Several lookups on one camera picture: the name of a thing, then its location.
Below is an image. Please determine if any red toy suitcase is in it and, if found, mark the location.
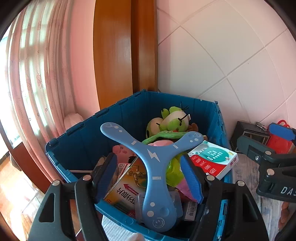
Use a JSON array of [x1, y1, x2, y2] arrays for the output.
[[267, 120, 293, 154]]

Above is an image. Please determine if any green yellow medicine box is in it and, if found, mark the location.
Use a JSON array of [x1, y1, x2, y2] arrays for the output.
[[104, 157, 147, 218]]

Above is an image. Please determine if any green frog plush toy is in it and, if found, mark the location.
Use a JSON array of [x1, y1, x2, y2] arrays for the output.
[[146, 103, 191, 138]]

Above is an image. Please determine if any green wet wipes pack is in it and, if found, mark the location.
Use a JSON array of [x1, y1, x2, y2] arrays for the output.
[[166, 152, 185, 187]]

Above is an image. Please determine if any black gift box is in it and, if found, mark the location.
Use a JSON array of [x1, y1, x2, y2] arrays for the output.
[[230, 121, 269, 152]]

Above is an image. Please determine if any pink window curtain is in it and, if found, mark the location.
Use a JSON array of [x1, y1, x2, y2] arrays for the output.
[[4, 0, 101, 181]]

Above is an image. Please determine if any pink wet wipes pack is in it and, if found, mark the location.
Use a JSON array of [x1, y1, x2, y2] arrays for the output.
[[176, 178, 197, 202]]

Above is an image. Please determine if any wooden door frame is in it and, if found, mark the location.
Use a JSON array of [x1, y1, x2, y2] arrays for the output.
[[93, 1, 158, 109]]

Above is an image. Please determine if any person's right hand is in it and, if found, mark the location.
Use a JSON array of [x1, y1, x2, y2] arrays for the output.
[[278, 202, 295, 231]]

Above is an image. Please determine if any pink pig plush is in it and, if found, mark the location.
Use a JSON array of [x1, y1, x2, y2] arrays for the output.
[[112, 145, 137, 164]]

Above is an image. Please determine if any red green medicine box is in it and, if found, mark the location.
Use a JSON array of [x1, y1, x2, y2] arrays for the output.
[[188, 140, 239, 180]]

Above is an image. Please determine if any metal nail clipper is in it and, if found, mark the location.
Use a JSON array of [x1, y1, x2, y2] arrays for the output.
[[255, 121, 268, 132]]

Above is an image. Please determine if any blue plastic storage crate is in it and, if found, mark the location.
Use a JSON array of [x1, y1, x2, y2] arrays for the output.
[[45, 89, 233, 241]]

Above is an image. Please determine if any blue three-arm boomerang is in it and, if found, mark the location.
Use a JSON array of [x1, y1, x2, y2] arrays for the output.
[[100, 122, 204, 232]]

